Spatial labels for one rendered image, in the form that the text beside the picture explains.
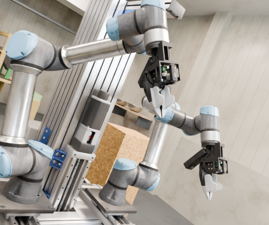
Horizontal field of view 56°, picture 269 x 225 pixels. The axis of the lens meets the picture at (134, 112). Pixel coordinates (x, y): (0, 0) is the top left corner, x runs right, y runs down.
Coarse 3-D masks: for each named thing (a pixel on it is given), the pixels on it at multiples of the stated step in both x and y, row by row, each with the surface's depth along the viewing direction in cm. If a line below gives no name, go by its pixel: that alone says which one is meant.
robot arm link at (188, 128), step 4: (188, 116) 109; (192, 116) 110; (196, 116) 109; (188, 120) 108; (192, 120) 109; (184, 124) 108; (188, 124) 108; (192, 124) 108; (180, 128) 110; (184, 128) 109; (188, 128) 109; (192, 128) 109; (196, 128) 107; (184, 132) 115; (188, 132) 112; (192, 132) 110; (196, 132) 109
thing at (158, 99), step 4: (152, 88) 74; (156, 88) 73; (152, 92) 74; (156, 92) 73; (152, 96) 74; (156, 96) 73; (160, 96) 71; (152, 100) 74; (156, 100) 73; (160, 100) 71; (152, 104) 74; (156, 104) 73; (160, 104) 72; (156, 108) 74; (156, 112) 74; (160, 112) 74; (160, 116) 74
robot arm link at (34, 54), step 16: (16, 32) 92; (16, 48) 89; (32, 48) 90; (48, 48) 97; (16, 64) 90; (32, 64) 91; (48, 64) 100; (16, 80) 91; (32, 80) 93; (16, 96) 91; (32, 96) 95; (16, 112) 91; (16, 128) 91; (0, 144) 88; (16, 144) 90; (0, 160) 86; (16, 160) 90; (32, 160) 97; (0, 176) 87
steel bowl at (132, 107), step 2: (128, 104) 574; (130, 104) 567; (132, 104) 564; (128, 106) 576; (130, 106) 567; (132, 106) 565; (134, 106) 563; (136, 106) 563; (130, 108) 570; (132, 108) 567; (134, 108) 565; (136, 108) 564; (138, 108) 565; (140, 108) 568; (142, 108) 573; (132, 110) 573; (134, 110) 568; (136, 110) 568; (138, 110) 569; (140, 110) 572
